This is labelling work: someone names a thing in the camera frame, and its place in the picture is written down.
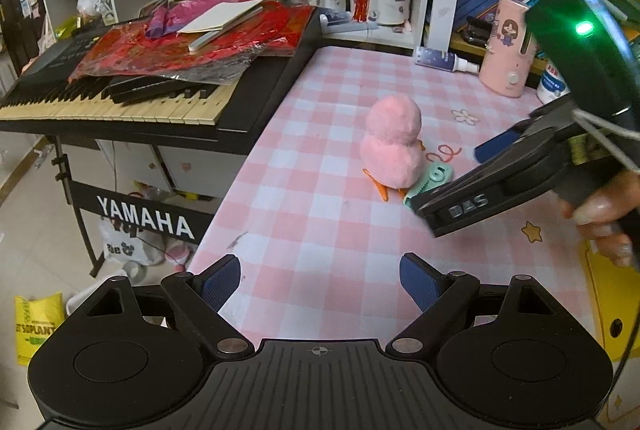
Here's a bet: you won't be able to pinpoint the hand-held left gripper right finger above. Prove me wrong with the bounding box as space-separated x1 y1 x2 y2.
385 252 558 358

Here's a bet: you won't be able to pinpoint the purple plastic bag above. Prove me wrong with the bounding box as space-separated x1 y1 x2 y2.
145 0 236 38

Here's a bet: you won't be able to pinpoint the pink duck plush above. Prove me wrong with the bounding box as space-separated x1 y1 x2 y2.
361 95 426 201

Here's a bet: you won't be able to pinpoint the black keyboard stand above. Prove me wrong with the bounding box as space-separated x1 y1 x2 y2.
47 135 201 278

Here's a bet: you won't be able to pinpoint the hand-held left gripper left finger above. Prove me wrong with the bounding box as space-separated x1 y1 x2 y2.
85 253 256 358

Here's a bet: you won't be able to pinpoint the grey cable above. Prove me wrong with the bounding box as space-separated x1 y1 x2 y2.
570 109 640 172

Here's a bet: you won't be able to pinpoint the yellow cardboard box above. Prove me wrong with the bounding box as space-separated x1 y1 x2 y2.
580 237 640 361

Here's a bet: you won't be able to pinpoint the white shopping bag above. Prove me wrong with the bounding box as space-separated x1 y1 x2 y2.
100 215 166 267

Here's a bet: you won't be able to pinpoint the white cabinet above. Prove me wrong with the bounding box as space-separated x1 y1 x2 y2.
60 140 251 201

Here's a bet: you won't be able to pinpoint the mint green correction tape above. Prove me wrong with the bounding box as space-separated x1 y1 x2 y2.
404 161 453 206

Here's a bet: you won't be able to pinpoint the black electronic keyboard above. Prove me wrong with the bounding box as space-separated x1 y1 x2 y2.
0 3 326 143

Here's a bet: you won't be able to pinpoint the pink checked tablecloth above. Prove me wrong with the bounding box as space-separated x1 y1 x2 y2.
185 45 621 351

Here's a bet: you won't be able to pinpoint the yellow bag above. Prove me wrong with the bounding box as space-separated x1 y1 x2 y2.
14 293 66 367

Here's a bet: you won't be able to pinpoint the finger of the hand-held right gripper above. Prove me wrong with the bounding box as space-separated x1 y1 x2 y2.
474 96 583 163
412 155 553 238

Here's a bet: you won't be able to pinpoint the cream notebook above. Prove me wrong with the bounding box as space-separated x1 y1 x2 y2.
177 0 266 52

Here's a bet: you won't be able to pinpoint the white plastic bag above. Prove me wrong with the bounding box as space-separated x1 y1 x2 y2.
76 0 118 24

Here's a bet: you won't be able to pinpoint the person's right hand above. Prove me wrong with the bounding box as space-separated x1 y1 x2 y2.
560 170 640 270

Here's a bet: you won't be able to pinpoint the white cream jar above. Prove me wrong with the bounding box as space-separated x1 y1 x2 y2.
536 60 571 105

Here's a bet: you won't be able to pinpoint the small spray bottle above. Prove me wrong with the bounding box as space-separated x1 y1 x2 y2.
414 46 481 74

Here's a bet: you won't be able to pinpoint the red plastic bags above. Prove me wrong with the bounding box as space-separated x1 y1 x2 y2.
67 0 316 84

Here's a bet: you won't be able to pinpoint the pink cartoon humidifier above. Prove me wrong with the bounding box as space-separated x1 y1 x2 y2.
479 0 538 98

